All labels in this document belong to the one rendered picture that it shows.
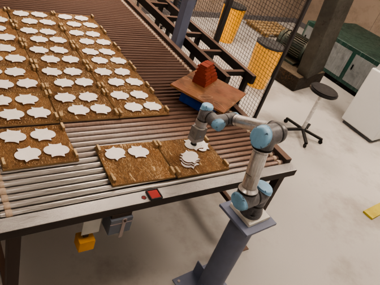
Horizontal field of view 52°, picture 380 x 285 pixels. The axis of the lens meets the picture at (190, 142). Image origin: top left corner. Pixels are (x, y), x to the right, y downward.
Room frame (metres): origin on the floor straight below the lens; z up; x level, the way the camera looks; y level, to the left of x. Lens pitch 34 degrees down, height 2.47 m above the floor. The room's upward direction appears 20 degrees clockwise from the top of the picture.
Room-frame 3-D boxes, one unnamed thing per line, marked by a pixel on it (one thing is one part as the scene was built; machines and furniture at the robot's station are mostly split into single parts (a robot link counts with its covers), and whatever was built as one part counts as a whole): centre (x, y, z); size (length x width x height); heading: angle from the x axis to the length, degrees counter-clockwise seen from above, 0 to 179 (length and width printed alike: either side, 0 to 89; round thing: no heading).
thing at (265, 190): (1.83, -0.50, 1.06); 0.13 x 0.12 x 0.14; 138
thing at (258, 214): (1.84, -0.50, 0.95); 0.15 x 0.15 x 0.10
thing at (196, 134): (2.08, -0.02, 1.16); 0.10 x 0.09 x 0.16; 50
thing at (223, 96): (2.97, 0.00, 1.03); 0.50 x 0.50 x 0.02; 72
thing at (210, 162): (2.13, -0.04, 0.93); 0.41 x 0.35 x 0.02; 132
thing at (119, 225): (1.51, 0.23, 0.77); 0.14 x 0.11 x 0.18; 132
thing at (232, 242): (1.84, -0.50, 0.43); 0.38 x 0.38 x 0.87; 47
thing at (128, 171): (1.86, 0.28, 0.93); 0.41 x 0.35 x 0.02; 130
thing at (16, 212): (1.83, 0.02, 0.90); 1.95 x 0.05 x 0.05; 132
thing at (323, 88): (4.77, -1.39, 0.37); 0.61 x 0.58 x 0.73; 64
